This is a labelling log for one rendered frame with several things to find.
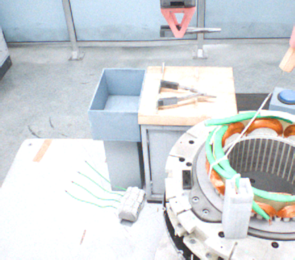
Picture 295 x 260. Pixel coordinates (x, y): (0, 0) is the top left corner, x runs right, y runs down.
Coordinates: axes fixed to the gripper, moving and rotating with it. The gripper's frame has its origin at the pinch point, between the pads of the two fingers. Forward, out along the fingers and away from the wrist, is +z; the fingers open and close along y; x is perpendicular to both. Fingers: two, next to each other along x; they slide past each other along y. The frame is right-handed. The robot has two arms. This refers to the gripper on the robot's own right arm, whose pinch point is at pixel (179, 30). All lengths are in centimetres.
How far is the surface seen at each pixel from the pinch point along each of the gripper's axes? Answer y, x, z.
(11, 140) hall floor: -89, -109, 118
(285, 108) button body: 5.7, 22.8, 16.2
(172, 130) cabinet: 12.4, -1.4, 16.7
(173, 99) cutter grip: 11.4, -0.9, 9.4
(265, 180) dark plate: 25.6, 16.0, 16.8
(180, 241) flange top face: 38.7, 1.2, 16.4
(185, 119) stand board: 13.5, 1.4, 12.8
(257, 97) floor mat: -135, 44, 119
